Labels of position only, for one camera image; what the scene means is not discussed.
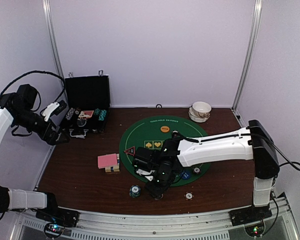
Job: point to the brown chips in case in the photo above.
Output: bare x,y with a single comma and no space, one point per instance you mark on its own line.
77,111

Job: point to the pink backed card deck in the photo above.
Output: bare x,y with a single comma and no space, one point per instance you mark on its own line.
108,160

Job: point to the black chip carrying case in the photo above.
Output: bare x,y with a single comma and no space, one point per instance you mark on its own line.
87,93

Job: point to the teal chip stack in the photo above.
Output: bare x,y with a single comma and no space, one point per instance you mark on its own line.
102,115

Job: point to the brown red chip stack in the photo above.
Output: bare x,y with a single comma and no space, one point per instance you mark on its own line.
189,196

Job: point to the round green poker mat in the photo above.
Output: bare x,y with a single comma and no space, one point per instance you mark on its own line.
147,133

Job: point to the orange round blind button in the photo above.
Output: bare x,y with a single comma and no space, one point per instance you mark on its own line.
165,129

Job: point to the dark blue chip stack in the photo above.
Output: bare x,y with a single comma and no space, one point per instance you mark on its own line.
134,191

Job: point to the clear dealer button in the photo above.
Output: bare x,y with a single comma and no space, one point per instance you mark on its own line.
81,122

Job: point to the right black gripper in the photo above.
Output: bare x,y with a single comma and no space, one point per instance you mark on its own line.
156,192

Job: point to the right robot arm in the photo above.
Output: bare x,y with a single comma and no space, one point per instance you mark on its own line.
248,143

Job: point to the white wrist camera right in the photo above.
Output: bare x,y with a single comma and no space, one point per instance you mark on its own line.
149,175

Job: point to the red black triangular button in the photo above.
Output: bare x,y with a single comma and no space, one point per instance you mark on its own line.
130,151

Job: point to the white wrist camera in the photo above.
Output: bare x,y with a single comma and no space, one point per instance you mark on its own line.
149,175
54,108

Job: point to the gold card deck box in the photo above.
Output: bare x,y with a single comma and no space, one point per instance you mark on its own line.
114,168

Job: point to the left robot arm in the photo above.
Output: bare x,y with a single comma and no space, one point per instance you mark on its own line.
16,110

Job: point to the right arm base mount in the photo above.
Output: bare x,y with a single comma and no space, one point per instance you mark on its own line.
249,214

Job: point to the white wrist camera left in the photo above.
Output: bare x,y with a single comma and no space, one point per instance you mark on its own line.
54,108

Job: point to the blue round blind button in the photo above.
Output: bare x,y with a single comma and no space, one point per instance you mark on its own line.
185,175

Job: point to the blue green chip stack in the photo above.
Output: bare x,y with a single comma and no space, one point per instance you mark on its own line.
97,112

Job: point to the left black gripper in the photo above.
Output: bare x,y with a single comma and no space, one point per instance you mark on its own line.
50,139

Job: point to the red card deck in case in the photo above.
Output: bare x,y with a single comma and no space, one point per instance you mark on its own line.
86,114

